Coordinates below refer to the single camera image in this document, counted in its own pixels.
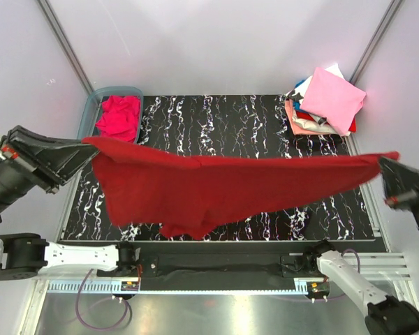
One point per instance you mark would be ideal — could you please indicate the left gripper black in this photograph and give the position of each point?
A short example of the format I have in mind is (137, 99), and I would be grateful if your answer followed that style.
(54, 161)

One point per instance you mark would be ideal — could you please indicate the orange connector box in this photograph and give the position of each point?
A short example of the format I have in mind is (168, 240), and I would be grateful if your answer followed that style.
(317, 287)
(130, 286)

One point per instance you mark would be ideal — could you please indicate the teal plastic basket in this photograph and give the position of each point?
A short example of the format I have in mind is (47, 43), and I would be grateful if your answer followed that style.
(93, 108)

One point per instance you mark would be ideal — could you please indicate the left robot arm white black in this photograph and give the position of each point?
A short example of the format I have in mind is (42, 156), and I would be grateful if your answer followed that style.
(26, 255)

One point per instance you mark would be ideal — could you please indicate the folded blue t shirt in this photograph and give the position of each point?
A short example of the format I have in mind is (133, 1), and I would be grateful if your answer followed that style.
(303, 83)

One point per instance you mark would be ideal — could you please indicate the folded light pink t shirt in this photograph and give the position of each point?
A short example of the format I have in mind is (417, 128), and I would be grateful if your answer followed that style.
(331, 97)

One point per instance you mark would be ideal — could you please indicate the right orange connector box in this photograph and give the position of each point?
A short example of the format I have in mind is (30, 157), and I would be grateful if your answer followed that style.
(317, 287)

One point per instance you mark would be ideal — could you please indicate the left aluminium corner post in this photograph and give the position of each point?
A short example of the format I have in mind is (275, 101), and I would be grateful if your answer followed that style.
(62, 39)

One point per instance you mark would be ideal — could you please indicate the black white patterned t shirt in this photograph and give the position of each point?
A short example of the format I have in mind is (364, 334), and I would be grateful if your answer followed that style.
(295, 95)

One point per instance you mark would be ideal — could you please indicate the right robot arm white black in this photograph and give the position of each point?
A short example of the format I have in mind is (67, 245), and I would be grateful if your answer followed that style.
(383, 313)

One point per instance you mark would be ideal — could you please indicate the magenta pink t shirt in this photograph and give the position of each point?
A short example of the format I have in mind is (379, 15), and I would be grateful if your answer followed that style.
(120, 118)

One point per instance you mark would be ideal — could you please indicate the folded peach t shirt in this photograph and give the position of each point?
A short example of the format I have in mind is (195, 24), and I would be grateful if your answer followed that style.
(303, 126)

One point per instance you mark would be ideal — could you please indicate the aluminium corner post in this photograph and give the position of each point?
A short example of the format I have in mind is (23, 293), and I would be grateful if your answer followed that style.
(62, 39)
(378, 35)

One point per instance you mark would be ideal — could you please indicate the dark red t shirt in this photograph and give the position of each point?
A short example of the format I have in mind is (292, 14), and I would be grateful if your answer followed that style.
(193, 195)

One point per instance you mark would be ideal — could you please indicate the folded red t shirt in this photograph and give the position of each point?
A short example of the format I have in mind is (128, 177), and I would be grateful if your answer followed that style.
(303, 115)

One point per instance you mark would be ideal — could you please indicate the left orange connector box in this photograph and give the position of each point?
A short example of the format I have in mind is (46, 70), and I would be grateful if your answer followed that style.
(130, 286)

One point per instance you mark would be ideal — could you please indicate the right aluminium corner post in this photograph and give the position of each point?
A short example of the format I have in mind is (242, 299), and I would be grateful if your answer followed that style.
(378, 35)

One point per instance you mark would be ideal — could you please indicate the black marble pattern mat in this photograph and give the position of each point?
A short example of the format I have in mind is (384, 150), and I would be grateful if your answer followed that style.
(240, 126)

